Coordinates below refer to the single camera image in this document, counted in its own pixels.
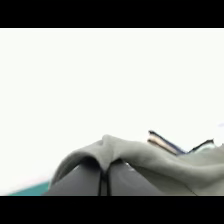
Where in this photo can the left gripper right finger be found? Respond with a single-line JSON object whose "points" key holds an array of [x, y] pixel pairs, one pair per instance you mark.
{"points": [[131, 183]]}

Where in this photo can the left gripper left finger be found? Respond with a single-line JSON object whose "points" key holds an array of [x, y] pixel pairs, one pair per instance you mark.
{"points": [[80, 181]]}

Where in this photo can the grey garment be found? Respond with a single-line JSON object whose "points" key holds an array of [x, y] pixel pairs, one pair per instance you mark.
{"points": [[156, 160]]}

